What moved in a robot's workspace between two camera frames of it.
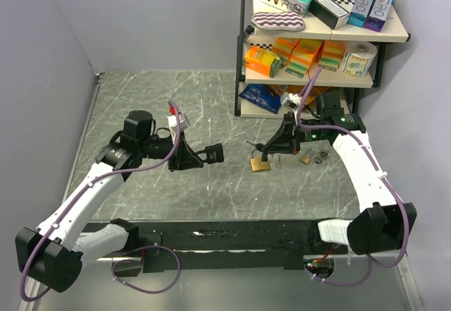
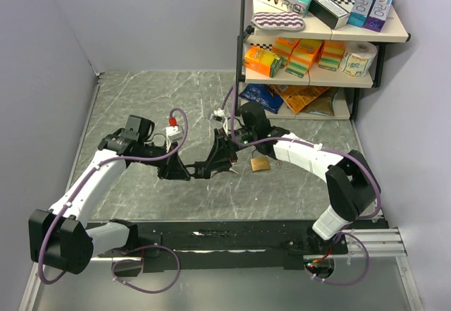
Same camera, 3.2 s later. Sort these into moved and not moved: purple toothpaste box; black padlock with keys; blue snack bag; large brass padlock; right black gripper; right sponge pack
Moved: right black gripper; black padlock with keys
Not moved: blue snack bag; large brass padlock; right sponge pack; purple toothpaste box
